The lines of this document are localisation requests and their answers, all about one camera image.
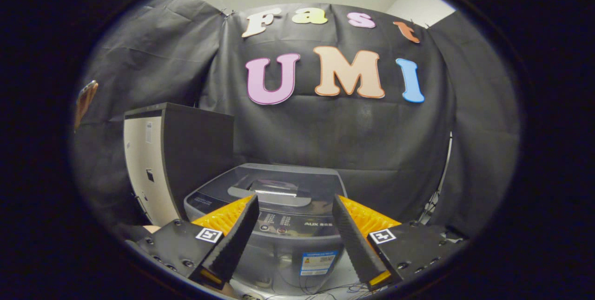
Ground dark washing machine lid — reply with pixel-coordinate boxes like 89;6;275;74
212;164;344;217

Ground black backdrop cloth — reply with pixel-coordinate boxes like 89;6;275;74
70;0;521;240

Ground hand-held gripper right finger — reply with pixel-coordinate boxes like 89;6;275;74
332;194;468;291

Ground loose floor cables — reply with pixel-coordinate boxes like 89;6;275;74
260;281;372;300

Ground grey washing machine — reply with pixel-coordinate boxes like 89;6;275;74
184;163;348;296

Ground smartphone in clear case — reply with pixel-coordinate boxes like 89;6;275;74
73;80;99;131

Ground dark and beige cabinet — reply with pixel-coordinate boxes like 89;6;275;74
123;102;235;227

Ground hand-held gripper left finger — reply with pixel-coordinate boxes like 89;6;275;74
126;194;260;290

